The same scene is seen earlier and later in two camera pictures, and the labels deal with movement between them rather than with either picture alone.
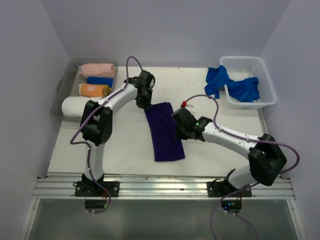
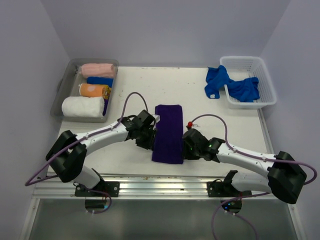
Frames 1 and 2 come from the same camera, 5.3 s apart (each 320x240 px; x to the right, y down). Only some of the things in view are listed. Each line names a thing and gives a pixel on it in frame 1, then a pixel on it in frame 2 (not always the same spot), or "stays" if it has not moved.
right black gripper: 179,135 -> 186,155
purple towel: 166,146 stays
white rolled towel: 74,106 stays
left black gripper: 145,105 -> 149,143
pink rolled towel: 92,69 stays
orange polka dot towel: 94,90 stays
